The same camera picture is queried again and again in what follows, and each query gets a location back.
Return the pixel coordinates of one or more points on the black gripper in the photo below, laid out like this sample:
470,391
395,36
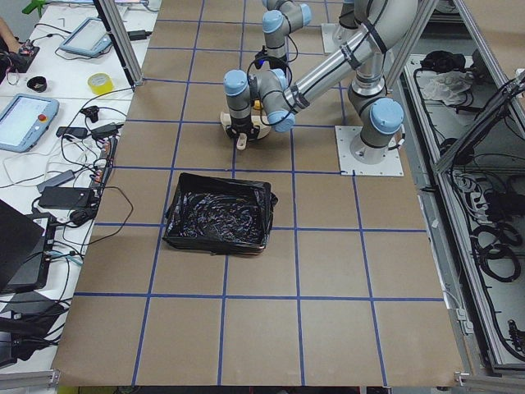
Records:
274,64
240,124

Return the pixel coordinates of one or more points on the white plastic dustpan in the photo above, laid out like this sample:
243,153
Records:
241,142

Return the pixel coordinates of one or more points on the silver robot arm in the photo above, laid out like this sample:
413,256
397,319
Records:
371,29
282,18

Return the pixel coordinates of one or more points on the black lined trash bin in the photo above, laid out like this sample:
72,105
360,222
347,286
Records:
219,215

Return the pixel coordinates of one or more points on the yellow tape roll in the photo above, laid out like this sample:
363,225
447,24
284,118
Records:
100,83

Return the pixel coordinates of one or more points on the blue teach pendant tablet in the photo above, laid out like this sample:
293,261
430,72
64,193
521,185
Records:
89,39

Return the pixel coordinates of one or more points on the crumpled white cloth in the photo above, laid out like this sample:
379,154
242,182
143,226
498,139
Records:
450,88

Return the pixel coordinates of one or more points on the black power adapter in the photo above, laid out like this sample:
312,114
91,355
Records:
57,197

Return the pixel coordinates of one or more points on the black laptop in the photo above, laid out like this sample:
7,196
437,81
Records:
26,243

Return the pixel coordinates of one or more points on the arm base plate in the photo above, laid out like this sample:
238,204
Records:
333,35
359,159

